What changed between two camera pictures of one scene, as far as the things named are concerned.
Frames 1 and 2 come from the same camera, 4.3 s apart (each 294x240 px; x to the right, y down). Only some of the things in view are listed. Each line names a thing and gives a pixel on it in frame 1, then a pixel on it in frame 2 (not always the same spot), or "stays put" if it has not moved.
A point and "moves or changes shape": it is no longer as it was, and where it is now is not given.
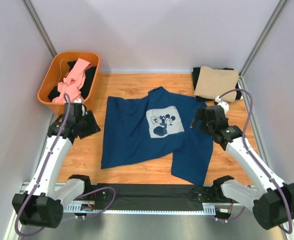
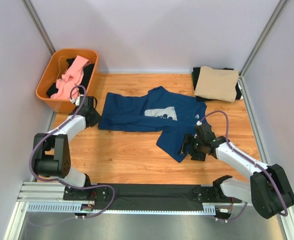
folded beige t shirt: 212,83 stays put
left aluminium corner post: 40,27 stays put
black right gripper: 200,115 to 188,140
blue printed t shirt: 155,126 moves or changes shape
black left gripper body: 79,121 to 96,118
